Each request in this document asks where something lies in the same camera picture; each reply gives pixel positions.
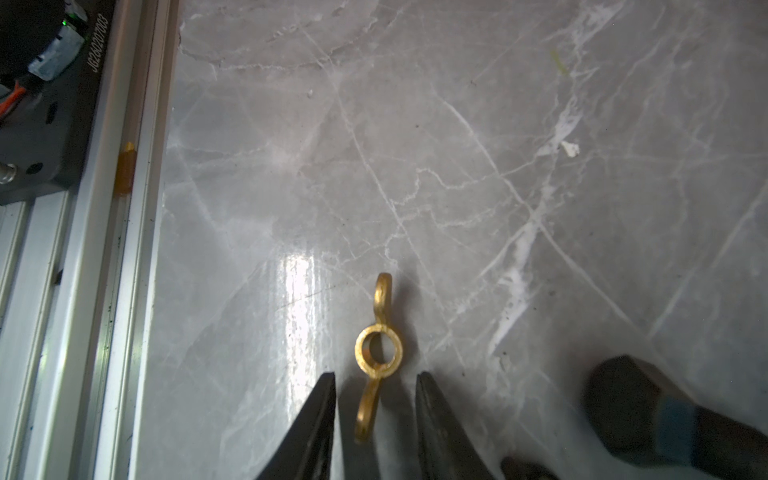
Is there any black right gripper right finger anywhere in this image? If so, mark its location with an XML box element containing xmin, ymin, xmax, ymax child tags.
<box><xmin>415</xmin><ymin>371</ymin><xmax>494</xmax><ymax>480</ymax></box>

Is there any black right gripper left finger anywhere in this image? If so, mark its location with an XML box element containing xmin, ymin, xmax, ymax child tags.
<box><xmin>258</xmin><ymin>372</ymin><xmax>337</xmax><ymax>480</ymax></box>

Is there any brass wing nut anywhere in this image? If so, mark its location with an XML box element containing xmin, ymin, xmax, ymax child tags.
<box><xmin>354</xmin><ymin>273</ymin><xmax>404</xmax><ymax>444</ymax></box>

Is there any large black hex bolt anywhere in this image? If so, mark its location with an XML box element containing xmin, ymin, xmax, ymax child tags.
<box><xmin>583</xmin><ymin>355</ymin><xmax>767</xmax><ymax>479</ymax></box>

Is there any aluminium front rail frame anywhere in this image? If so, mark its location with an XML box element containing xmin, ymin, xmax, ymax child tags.
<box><xmin>1</xmin><ymin>1</ymin><xmax>179</xmax><ymax>479</ymax></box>

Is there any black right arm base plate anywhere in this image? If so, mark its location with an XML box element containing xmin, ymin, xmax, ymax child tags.
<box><xmin>1</xmin><ymin>1</ymin><xmax>115</xmax><ymax>205</ymax></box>

